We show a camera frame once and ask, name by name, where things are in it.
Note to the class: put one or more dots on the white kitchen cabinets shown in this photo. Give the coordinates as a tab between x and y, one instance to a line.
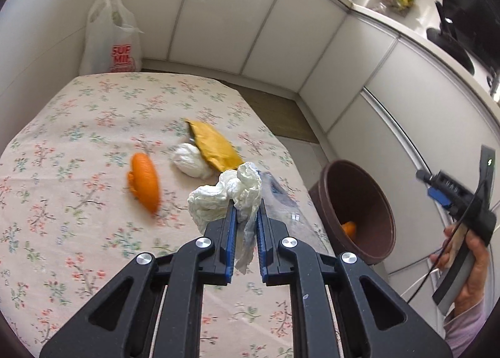
234	10

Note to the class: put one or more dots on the brown plastic bin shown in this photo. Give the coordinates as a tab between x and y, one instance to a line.
363	201

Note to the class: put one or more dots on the black wok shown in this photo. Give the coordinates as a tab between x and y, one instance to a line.
453	43

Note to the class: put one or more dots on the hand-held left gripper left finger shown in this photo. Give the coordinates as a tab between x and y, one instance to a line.
231	241

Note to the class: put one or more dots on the white tissue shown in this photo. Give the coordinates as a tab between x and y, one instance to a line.
191	161
242	186

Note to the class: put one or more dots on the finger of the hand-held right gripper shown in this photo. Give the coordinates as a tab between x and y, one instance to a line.
424	176
437	196

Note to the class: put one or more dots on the white kitchen countertop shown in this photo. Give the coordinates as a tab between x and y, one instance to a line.
390	20

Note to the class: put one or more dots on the person's right forearm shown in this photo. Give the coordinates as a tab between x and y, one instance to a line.
466	330

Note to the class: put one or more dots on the yellow snack packet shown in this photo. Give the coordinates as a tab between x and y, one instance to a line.
215	143

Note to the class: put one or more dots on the person's right hand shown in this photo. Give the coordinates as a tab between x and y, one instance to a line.
474	264

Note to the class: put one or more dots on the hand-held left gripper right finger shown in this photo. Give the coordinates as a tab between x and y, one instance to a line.
261	248

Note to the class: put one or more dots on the clear plastic wrapper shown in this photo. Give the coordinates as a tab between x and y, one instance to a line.
285	201

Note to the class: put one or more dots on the white plastic shopping bag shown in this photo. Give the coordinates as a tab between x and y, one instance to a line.
105	30

